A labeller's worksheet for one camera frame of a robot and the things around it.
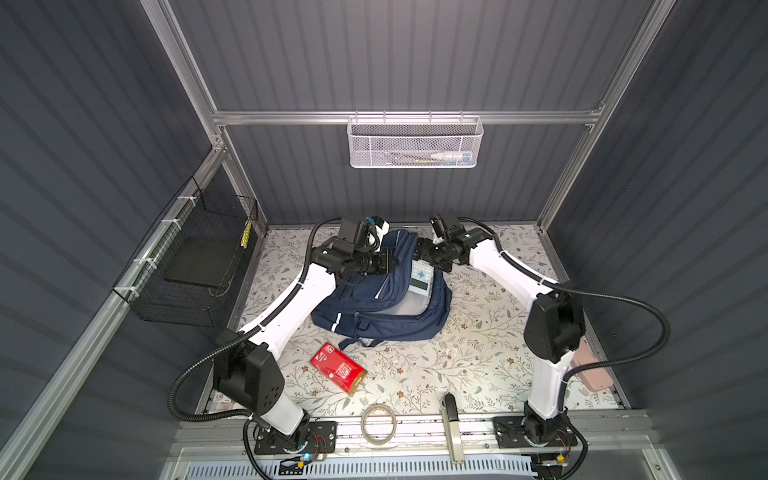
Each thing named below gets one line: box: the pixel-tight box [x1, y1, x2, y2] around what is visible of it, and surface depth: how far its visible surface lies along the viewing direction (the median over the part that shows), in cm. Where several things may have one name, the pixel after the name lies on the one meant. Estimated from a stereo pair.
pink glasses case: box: [571, 336, 613, 391], surface depth 81 cm
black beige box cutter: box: [441, 392, 465, 463], surface depth 74 cm
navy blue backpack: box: [312, 229, 453, 349], surface depth 86 cm
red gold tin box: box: [310, 342, 368, 397], surface depth 86 cm
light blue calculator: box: [408, 259, 435, 297], surface depth 90 cm
